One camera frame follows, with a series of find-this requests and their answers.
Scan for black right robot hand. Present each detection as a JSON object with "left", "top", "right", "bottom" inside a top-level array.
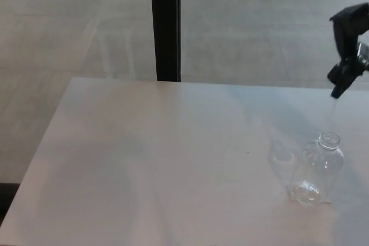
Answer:
[{"left": 329, "top": 2, "right": 369, "bottom": 63}]

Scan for black spray trigger lid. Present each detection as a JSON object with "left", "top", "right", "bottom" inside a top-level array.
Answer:
[{"left": 324, "top": 41, "right": 369, "bottom": 142}]

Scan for clear plastic spray bottle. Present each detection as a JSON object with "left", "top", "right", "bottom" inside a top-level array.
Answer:
[{"left": 288, "top": 131, "right": 345, "bottom": 205}]

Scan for black vertical window post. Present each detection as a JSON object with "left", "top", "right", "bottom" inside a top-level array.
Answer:
[{"left": 149, "top": 0, "right": 182, "bottom": 82}]

